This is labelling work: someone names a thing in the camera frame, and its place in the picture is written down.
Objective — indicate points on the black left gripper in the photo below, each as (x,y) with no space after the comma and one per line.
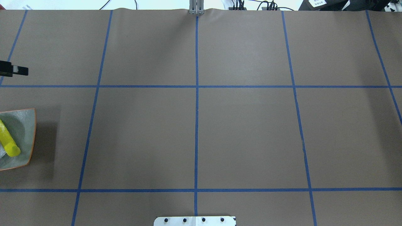
(6,68)

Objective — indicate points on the yellow banana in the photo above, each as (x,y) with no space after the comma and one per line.
(7,141)

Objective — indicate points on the grey square plate orange rim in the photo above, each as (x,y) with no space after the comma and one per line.
(22,126)

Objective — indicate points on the black power strip with plugs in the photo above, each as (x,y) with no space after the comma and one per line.
(262,5)

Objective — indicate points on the brown paper table mat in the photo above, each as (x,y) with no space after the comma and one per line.
(277,118)

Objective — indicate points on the black box with white label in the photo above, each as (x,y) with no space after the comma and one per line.
(323,5)

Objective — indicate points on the grey metal bracket post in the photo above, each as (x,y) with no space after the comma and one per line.
(196,7)

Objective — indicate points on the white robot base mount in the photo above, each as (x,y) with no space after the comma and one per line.
(195,221)

